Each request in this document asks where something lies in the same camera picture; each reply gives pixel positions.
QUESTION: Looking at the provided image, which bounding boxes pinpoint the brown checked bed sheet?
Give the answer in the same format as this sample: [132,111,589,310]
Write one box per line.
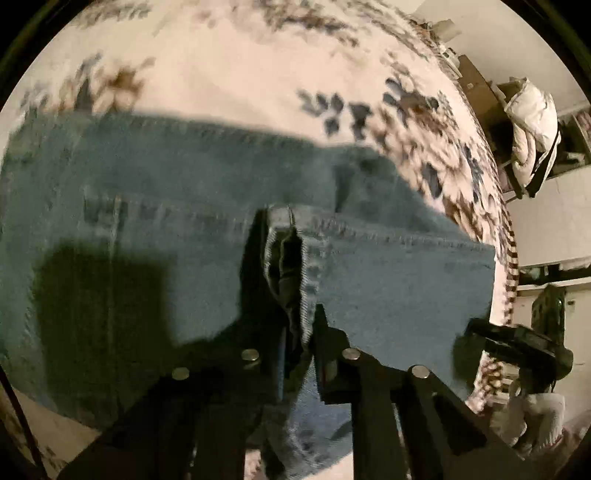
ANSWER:
[468,210,522,409]

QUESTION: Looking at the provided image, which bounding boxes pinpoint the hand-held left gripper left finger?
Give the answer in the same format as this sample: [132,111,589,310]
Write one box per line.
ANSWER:
[60,208,289,480]

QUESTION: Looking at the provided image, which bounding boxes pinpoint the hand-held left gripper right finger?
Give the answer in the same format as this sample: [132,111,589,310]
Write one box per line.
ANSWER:
[313,305,546,480]

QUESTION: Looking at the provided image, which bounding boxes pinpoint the floral bed quilt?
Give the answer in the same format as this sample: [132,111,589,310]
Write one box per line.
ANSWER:
[0,0,520,480]

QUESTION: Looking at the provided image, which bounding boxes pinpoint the white wardrobe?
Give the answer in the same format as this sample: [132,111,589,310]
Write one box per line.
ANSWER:
[503,105,591,416]

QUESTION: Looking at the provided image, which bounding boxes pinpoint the blue denim pants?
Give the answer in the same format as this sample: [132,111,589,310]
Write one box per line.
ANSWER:
[0,113,498,480]

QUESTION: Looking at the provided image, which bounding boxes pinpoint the white puffer jacket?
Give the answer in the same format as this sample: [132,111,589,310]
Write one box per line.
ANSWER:
[502,78,562,182]

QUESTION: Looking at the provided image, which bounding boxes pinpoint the brown cardboard box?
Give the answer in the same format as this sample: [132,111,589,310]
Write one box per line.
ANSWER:
[456,54,505,140]

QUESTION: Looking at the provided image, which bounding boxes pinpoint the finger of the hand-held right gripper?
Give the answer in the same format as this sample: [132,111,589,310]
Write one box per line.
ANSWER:
[464,318,523,359]

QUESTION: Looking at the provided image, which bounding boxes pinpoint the black bag with strap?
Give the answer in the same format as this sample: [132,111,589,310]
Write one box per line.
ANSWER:
[526,131,563,200]

